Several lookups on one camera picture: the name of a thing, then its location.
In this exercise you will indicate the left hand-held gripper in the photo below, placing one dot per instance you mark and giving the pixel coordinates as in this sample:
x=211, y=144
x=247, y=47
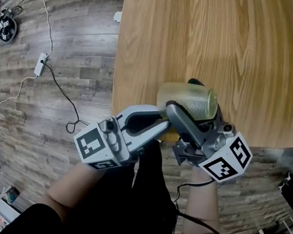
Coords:
x=94, y=143

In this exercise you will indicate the small white floor piece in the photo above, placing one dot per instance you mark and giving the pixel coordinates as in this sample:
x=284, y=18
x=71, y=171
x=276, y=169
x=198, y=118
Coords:
x=118, y=16

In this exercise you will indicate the person's right forearm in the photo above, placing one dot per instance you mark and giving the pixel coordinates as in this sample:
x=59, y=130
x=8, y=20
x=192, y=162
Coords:
x=202, y=204

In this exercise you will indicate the white power strip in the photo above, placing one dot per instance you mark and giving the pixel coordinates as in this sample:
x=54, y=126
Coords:
x=41, y=64

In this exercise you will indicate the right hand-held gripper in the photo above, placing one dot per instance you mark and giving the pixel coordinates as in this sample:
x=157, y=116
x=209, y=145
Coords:
x=226, y=158

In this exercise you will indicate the round black floor device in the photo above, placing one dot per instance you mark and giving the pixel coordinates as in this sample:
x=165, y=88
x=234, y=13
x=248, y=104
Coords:
x=7, y=28

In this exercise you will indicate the translucent yellow textured cup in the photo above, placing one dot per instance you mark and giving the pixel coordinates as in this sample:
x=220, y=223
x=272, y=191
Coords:
x=186, y=97

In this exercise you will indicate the person's black clothing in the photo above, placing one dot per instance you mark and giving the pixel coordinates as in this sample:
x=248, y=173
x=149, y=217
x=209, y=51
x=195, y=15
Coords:
x=128, y=222

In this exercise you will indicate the person's left forearm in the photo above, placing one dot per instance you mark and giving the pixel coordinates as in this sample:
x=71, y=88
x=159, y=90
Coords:
x=75, y=185

